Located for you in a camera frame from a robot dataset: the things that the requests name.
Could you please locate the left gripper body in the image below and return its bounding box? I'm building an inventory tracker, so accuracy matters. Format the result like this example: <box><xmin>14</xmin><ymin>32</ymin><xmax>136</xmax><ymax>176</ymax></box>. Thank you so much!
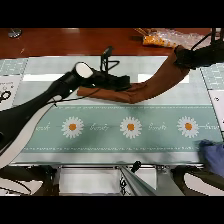
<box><xmin>89</xmin><ymin>70</ymin><xmax>133</xmax><ymax>93</ymax></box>

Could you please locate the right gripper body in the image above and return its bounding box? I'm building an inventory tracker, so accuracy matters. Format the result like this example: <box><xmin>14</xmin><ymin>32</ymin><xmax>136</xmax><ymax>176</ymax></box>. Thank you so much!
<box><xmin>175</xmin><ymin>47</ymin><xmax>200</xmax><ymax>71</ymax></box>

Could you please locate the brown T-shirt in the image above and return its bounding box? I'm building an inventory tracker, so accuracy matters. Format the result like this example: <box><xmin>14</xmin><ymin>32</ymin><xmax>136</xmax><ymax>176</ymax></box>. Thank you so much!
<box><xmin>76</xmin><ymin>44</ymin><xmax>192</xmax><ymax>105</ymax></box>

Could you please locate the clear plastic bag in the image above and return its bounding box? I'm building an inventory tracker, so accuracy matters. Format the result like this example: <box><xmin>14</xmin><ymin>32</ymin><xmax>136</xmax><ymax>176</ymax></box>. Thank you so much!
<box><xmin>134</xmin><ymin>28</ymin><xmax>214</xmax><ymax>50</ymax></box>

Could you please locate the yellow packet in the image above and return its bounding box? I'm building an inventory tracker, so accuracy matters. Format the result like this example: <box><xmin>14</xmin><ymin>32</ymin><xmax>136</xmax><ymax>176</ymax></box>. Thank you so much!
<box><xmin>142</xmin><ymin>34</ymin><xmax>176</xmax><ymax>48</ymax></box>

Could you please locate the blue garment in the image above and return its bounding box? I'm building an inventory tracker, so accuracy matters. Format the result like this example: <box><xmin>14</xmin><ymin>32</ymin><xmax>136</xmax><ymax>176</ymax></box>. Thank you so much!
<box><xmin>198</xmin><ymin>139</ymin><xmax>224</xmax><ymax>179</ymax></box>

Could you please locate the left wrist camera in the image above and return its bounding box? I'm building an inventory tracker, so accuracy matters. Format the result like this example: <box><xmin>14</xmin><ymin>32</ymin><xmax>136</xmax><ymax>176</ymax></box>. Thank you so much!
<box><xmin>99</xmin><ymin>45</ymin><xmax>121</xmax><ymax>73</ymax></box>

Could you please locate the black cable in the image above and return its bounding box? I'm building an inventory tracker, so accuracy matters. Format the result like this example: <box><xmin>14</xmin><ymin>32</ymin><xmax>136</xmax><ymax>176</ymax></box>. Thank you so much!
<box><xmin>49</xmin><ymin>87</ymin><xmax>103</xmax><ymax>105</ymax></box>

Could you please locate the silver frame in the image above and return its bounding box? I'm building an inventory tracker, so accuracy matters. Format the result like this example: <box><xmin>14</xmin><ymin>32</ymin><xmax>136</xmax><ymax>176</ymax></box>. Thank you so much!
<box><xmin>0</xmin><ymin>161</ymin><xmax>224</xmax><ymax>197</ymax></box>

